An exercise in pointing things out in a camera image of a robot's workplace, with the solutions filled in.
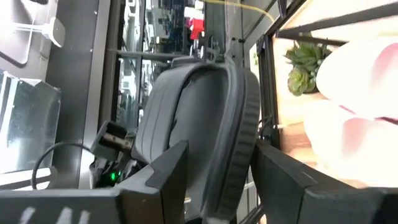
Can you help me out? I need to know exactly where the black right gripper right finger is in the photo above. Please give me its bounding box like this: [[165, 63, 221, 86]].
[[251, 139, 398, 224]]

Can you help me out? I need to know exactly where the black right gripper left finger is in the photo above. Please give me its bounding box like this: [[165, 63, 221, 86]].
[[0, 139, 190, 224]]

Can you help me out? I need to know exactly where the pink slide sandal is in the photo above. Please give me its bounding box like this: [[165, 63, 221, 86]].
[[303, 99, 398, 187]]

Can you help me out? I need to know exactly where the black slide sandal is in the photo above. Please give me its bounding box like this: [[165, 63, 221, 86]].
[[132, 60, 261, 223]]

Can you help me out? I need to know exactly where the dark grey desk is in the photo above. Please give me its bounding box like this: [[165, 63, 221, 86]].
[[46, 0, 111, 189]]

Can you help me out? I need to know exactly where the small succulent plant in pot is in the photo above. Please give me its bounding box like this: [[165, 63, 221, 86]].
[[284, 40, 332, 97]]

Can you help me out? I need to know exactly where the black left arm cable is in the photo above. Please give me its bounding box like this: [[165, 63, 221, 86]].
[[30, 142, 94, 190]]

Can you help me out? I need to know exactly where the wooden shelf with black frame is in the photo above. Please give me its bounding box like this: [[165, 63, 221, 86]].
[[275, 1, 398, 189]]

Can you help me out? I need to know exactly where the yellow cable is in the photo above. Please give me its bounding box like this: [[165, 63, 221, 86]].
[[200, 0, 276, 23]]

